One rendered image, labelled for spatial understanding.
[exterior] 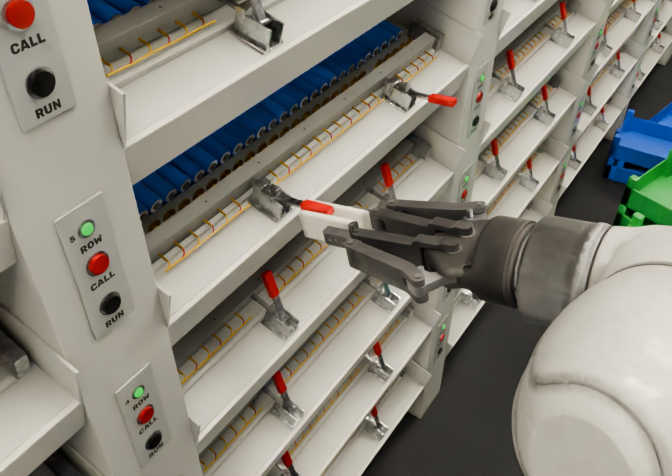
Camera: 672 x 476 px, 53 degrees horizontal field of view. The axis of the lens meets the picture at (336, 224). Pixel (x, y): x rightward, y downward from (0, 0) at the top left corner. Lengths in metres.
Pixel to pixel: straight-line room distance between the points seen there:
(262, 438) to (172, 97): 0.58
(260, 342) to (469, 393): 0.93
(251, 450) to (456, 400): 0.79
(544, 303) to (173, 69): 0.35
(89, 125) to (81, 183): 0.04
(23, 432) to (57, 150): 0.23
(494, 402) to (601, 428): 1.37
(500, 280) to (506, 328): 1.30
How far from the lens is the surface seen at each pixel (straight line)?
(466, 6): 1.00
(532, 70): 1.45
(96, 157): 0.50
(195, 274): 0.67
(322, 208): 0.68
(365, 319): 1.13
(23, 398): 0.61
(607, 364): 0.34
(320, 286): 0.91
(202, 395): 0.81
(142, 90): 0.56
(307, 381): 1.05
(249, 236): 0.70
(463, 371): 1.74
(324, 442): 1.22
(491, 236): 0.56
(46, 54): 0.45
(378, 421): 1.43
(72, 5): 0.46
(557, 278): 0.53
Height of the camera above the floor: 1.36
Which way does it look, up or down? 41 degrees down
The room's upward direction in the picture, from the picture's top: straight up
